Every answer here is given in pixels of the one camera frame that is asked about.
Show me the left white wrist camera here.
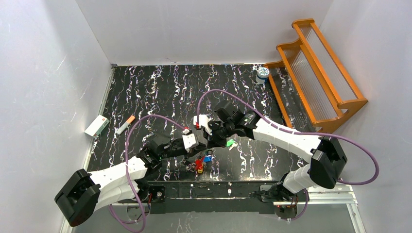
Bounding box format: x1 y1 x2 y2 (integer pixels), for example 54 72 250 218
182 127 199 152

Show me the keyring with coloured tags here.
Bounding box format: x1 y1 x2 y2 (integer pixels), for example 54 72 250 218
185 150 214 174

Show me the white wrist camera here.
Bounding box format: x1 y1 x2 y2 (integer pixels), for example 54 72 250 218
193 115 212 135
182 127 199 152

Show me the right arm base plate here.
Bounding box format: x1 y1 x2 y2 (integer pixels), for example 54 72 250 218
249 184 309 205

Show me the orange wooden rack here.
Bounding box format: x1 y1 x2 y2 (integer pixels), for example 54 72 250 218
264 18 368 133

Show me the orange white marker tube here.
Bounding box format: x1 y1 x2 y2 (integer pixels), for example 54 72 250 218
116 115 135 134

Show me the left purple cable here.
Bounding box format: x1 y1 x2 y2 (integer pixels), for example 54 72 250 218
107 114 190 233

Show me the purple cable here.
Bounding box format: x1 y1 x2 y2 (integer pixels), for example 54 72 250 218
107 114 190 233
196 89 380 222

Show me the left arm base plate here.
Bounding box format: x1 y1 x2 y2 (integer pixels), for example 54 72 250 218
137 185 166 203

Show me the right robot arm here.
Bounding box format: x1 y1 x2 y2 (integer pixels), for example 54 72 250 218
193 101 347 197

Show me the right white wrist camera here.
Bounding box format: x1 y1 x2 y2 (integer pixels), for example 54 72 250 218
193 115 212 135

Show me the aluminium rail frame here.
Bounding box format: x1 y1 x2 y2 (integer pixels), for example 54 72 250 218
60 182 367 233

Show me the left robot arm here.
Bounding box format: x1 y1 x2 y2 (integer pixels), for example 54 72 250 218
54 134 206 227

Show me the green tagged loose key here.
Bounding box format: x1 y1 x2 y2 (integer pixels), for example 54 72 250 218
225 139 238 150

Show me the white cardboard box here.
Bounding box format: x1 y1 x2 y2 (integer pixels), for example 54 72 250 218
84 115 109 138

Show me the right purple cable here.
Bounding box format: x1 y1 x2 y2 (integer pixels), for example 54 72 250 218
196 89 380 222

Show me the small white blue jar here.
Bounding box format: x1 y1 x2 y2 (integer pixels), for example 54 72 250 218
256 67 270 84

